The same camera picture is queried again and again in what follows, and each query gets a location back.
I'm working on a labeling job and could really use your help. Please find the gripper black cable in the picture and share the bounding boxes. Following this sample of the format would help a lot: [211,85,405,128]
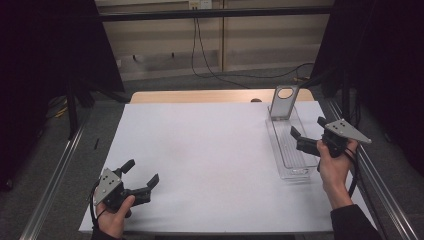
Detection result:
[345,146,362,198]
[88,179,102,231]

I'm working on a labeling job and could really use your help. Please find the person's right hand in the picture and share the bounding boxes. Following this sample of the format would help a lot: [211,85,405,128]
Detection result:
[316,139,359,205]

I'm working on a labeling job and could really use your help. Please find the aluminium frame rail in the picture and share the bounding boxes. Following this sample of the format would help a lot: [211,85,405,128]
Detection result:
[327,99,416,240]
[19,121,88,240]

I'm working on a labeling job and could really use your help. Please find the person's left hand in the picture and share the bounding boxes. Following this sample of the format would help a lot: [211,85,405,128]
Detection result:
[95,195,136,239]

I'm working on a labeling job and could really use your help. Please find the white wall socket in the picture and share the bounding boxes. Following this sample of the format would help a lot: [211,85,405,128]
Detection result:
[188,0,214,10]

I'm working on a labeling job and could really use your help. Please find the black curtain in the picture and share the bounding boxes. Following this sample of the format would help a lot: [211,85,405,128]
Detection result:
[0,0,125,193]
[311,0,424,174]

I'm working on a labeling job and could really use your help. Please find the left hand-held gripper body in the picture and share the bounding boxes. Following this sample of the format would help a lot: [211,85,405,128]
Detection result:
[92,167,153,213]

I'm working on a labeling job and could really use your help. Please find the clear plastic tray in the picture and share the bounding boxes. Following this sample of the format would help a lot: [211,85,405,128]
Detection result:
[265,104,320,181]

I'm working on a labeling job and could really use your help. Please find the black metal stand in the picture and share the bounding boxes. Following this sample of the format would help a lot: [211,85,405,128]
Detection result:
[299,66,354,122]
[65,78,132,140]

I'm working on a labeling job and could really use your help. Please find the black power cable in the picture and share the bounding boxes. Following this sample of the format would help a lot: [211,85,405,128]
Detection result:
[195,18,315,80]
[190,18,250,90]

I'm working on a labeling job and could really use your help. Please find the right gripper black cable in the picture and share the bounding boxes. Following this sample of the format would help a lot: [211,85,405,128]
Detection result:
[345,146,362,198]

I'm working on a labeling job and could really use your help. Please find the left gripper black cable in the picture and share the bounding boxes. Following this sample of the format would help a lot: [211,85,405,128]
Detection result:
[88,179,102,231]

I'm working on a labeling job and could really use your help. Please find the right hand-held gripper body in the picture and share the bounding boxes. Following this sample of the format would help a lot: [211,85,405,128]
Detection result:
[295,118,373,159]

